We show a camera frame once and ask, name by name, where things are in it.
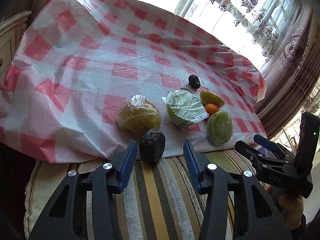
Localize green fruit with label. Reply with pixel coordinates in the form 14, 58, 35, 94
162, 89, 209, 129

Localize small dark dried fruit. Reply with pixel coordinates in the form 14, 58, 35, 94
188, 74, 201, 89

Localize red checkered plastic tablecloth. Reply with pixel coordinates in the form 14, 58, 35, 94
1, 0, 266, 163

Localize yellow fruit half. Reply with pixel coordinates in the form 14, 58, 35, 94
200, 90, 226, 108

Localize striped sofa cushion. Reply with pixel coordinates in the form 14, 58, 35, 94
23, 149, 266, 240

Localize beige patterned curtain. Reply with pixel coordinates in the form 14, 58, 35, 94
254, 2, 319, 139

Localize yellow round fruit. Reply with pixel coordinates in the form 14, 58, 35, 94
116, 94, 161, 136

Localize large dark wrinkled fruit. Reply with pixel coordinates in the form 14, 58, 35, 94
139, 129, 165, 167

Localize cream wooden cabinet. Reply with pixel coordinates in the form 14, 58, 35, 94
0, 11, 31, 83

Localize person's right hand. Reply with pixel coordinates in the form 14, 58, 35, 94
266, 185, 304, 230

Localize green fruit half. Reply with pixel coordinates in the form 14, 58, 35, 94
207, 111, 233, 145

